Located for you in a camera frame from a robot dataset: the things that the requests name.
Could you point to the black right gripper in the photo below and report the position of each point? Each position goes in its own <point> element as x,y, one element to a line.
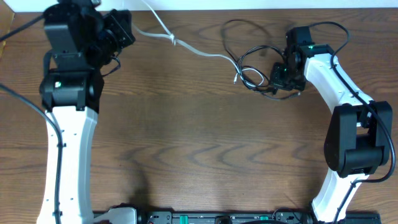
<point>276,82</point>

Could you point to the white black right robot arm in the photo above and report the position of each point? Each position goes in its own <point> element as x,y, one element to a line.
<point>358,147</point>

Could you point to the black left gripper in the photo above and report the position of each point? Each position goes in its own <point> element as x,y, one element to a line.
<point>121,28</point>

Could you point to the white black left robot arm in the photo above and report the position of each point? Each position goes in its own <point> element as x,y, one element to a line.
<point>71,99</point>

